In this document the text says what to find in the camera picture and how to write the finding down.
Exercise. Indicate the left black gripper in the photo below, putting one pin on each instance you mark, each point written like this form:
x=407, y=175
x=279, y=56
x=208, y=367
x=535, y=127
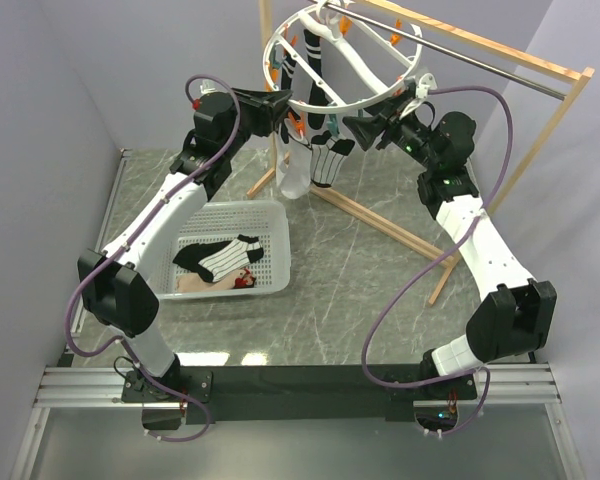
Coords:
x=268, y=107

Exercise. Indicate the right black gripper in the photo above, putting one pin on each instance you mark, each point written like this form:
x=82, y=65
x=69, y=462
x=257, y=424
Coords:
x=366, y=130

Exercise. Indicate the white black striped sock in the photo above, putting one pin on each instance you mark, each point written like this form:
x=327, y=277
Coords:
x=327, y=156

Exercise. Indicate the round white clip hanger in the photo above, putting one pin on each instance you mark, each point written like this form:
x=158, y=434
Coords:
x=350, y=84

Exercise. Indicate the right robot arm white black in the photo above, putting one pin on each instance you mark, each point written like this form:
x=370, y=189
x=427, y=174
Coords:
x=516, y=310

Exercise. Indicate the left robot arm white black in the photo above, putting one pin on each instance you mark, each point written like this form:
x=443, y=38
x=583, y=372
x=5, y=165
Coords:
x=116, y=290

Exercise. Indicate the teal clip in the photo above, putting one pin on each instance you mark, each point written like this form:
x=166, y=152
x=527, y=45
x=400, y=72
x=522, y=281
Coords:
x=333, y=125

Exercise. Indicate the orange clip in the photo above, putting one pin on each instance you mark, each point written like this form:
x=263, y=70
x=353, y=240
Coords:
x=295, y=124

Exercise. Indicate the metal hanging rod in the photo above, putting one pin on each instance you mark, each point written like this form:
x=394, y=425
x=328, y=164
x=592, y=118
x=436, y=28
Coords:
x=546, y=90

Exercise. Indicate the white plastic basket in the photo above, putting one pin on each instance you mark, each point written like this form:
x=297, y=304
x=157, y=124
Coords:
x=224, y=221

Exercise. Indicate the pink sock with red pattern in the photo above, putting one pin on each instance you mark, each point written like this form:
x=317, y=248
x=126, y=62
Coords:
x=236, y=279

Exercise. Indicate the black base beam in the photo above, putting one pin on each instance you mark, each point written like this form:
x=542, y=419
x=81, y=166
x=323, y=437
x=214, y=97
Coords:
x=249, y=393

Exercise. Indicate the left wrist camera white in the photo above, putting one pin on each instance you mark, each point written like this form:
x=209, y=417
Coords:
x=206, y=87

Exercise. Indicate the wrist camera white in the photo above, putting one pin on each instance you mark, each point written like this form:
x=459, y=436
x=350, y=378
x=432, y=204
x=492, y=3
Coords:
x=206, y=87
x=422, y=87

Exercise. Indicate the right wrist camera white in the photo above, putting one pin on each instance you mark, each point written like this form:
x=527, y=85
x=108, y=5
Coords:
x=422, y=87

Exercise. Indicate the wooden drying rack frame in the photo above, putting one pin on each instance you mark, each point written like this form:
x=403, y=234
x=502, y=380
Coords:
x=415, y=23

